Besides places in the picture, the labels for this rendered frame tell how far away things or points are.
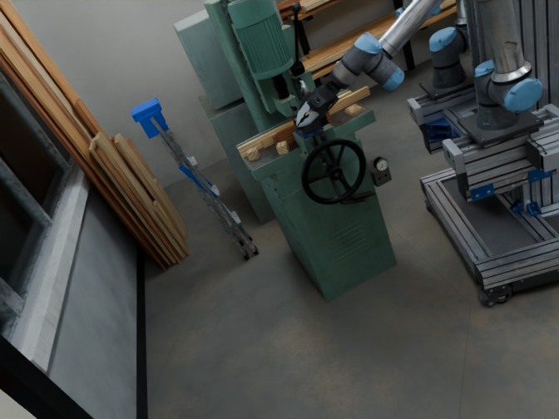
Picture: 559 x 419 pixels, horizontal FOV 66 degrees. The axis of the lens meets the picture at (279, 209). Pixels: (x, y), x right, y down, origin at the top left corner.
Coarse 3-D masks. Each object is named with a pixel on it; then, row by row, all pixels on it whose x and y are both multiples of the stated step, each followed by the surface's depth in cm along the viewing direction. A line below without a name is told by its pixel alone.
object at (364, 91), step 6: (360, 90) 202; (366, 90) 202; (348, 96) 201; (354, 96) 202; (360, 96) 203; (336, 102) 200; (342, 102) 201; (348, 102) 202; (336, 108) 201; (342, 108) 202; (330, 114) 202; (264, 138) 198; (270, 138) 197; (264, 144) 197; (270, 144) 198
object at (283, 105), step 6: (276, 96) 197; (288, 96) 191; (294, 96) 188; (276, 102) 196; (282, 102) 188; (288, 102) 188; (294, 102) 189; (276, 108) 202; (282, 108) 191; (288, 108) 189; (288, 114) 191
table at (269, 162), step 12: (336, 120) 195; (348, 120) 190; (360, 120) 190; (372, 120) 192; (336, 132) 189; (348, 132) 191; (264, 156) 192; (276, 156) 187; (288, 156) 187; (300, 156) 186; (324, 156) 182; (252, 168) 186; (264, 168) 185; (276, 168) 187
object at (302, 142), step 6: (324, 126) 179; (330, 126) 177; (294, 132) 185; (324, 132) 177; (330, 132) 178; (294, 138) 187; (300, 138) 179; (318, 138) 177; (330, 138) 179; (300, 144) 182; (306, 144) 176; (306, 150) 178; (324, 150) 180
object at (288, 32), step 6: (282, 30) 196; (288, 30) 197; (288, 36) 198; (294, 36) 199; (288, 42) 199; (294, 42) 200; (294, 48) 201; (294, 54) 202; (300, 54) 203; (294, 60) 204
